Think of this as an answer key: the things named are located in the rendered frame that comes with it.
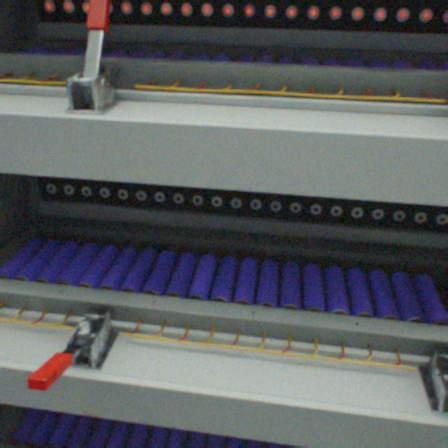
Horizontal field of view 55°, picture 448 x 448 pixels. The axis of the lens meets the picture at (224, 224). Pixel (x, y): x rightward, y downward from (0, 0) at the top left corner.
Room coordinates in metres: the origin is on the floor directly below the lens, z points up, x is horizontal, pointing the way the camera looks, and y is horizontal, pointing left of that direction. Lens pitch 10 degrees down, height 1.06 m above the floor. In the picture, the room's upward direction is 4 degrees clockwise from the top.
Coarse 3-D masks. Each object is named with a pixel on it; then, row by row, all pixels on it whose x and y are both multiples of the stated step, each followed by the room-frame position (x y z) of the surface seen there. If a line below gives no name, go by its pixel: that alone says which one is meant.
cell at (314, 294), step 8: (312, 264) 0.41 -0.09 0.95; (304, 272) 0.40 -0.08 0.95; (312, 272) 0.39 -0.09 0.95; (320, 272) 0.40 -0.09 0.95; (304, 280) 0.39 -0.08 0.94; (312, 280) 0.38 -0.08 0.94; (320, 280) 0.38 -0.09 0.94; (304, 288) 0.38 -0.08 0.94; (312, 288) 0.37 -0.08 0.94; (320, 288) 0.37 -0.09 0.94; (304, 296) 0.37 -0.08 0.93; (312, 296) 0.36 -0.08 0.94; (320, 296) 0.36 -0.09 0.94; (304, 304) 0.36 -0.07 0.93; (312, 304) 0.35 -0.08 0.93; (320, 304) 0.35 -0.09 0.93
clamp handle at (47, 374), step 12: (84, 324) 0.30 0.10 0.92; (84, 336) 0.31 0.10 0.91; (72, 348) 0.29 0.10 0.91; (48, 360) 0.26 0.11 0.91; (60, 360) 0.26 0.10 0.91; (36, 372) 0.25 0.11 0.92; (48, 372) 0.25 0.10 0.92; (60, 372) 0.26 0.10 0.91; (36, 384) 0.24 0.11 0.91; (48, 384) 0.24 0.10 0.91
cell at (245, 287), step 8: (240, 264) 0.41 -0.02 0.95; (248, 264) 0.40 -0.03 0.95; (256, 264) 0.41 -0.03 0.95; (240, 272) 0.40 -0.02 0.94; (248, 272) 0.39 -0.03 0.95; (256, 272) 0.40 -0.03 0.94; (240, 280) 0.38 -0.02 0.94; (248, 280) 0.38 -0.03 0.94; (256, 280) 0.39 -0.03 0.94; (240, 288) 0.37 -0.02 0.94; (248, 288) 0.37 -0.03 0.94; (240, 296) 0.36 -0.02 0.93; (248, 296) 0.36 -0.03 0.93
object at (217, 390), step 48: (0, 240) 0.45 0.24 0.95; (384, 240) 0.43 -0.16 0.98; (432, 240) 0.43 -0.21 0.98; (0, 336) 0.33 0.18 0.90; (48, 336) 0.33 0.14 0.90; (0, 384) 0.31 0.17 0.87; (96, 384) 0.30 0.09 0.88; (144, 384) 0.29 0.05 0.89; (192, 384) 0.29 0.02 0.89; (240, 384) 0.29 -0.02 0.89; (288, 384) 0.29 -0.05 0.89; (336, 384) 0.29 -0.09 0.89; (384, 384) 0.29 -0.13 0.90; (240, 432) 0.29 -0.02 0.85; (288, 432) 0.29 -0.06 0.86; (336, 432) 0.28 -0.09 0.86; (384, 432) 0.27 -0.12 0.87; (432, 432) 0.27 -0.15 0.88
